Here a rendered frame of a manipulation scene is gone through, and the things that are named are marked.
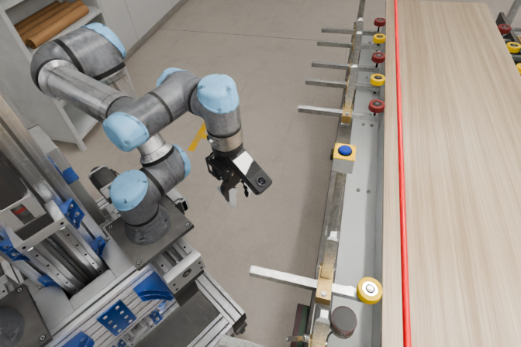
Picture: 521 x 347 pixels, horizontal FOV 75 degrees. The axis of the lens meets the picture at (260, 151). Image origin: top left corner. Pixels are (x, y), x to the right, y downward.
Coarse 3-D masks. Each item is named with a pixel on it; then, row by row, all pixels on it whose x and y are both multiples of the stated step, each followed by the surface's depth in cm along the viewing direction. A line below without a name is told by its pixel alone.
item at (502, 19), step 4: (500, 12) 255; (500, 16) 254; (504, 16) 251; (496, 20) 260; (500, 20) 253; (504, 20) 247; (496, 24) 259; (500, 24) 252; (508, 24) 242; (512, 32) 234; (516, 32) 259; (508, 36) 236; (512, 36) 230; (512, 40) 229; (516, 40) 226; (520, 44) 222; (520, 52) 216; (516, 64) 219
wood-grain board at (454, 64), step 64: (448, 64) 200; (512, 64) 196; (384, 128) 167; (448, 128) 162; (512, 128) 160; (384, 192) 138; (448, 192) 136; (512, 192) 134; (384, 256) 119; (448, 256) 117; (512, 256) 116; (384, 320) 104; (448, 320) 103; (512, 320) 102
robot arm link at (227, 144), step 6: (240, 132) 71; (210, 138) 72; (216, 138) 69; (228, 138) 69; (234, 138) 70; (240, 138) 72; (210, 144) 73; (216, 144) 71; (222, 144) 70; (228, 144) 70; (234, 144) 71; (240, 144) 73; (222, 150) 72; (228, 150) 72
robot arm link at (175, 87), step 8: (168, 72) 71; (176, 72) 71; (184, 72) 71; (160, 80) 71; (168, 80) 69; (176, 80) 69; (184, 80) 69; (192, 80) 68; (200, 80) 68; (160, 88) 67; (168, 88) 67; (176, 88) 67; (184, 88) 68; (192, 88) 67; (160, 96) 65; (168, 96) 66; (176, 96) 67; (184, 96) 68; (168, 104) 66; (176, 104) 67; (184, 104) 68; (176, 112) 67; (184, 112) 70; (192, 112) 69
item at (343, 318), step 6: (336, 312) 81; (342, 312) 81; (348, 312) 81; (336, 318) 80; (342, 318) 80; (348, 318) 80; (354, 318) 80; (336, 324) 79; (342, 324) 79; (348, 324) 79; (354, 324) 79; (330, 330) 83; (342, 330) 78; (348, 330) 78
